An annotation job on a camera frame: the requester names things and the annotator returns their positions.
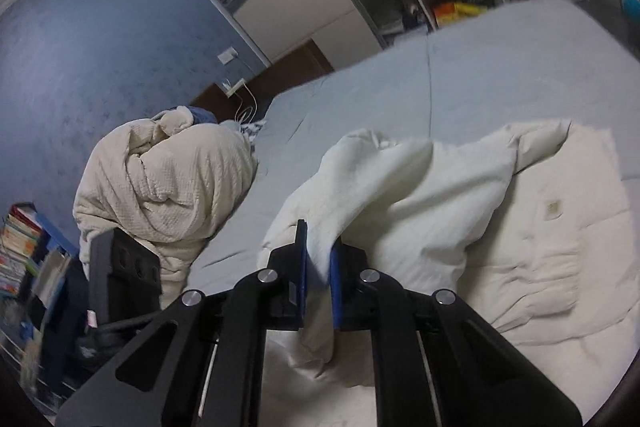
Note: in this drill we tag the white wall socket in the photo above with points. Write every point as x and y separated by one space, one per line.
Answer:
228 55

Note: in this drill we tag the brown wooden headboard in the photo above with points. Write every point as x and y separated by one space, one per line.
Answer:
302 65

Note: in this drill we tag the stack of books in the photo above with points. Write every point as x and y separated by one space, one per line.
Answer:
21 235

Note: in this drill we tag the light blue bed sheet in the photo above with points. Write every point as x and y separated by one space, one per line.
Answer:
525 61

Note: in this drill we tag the white charger with cable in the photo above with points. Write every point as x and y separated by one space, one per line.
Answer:
246 105

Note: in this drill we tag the white puffer jacket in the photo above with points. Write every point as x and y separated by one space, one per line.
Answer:
531 225

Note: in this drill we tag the yellow orange bag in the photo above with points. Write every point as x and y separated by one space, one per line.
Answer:
449 13

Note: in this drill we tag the cream knitted blanket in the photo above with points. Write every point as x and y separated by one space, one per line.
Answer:
169 182

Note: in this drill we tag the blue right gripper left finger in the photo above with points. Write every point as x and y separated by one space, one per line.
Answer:
288 297

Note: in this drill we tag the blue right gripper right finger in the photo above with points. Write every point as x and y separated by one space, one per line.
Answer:
350 280

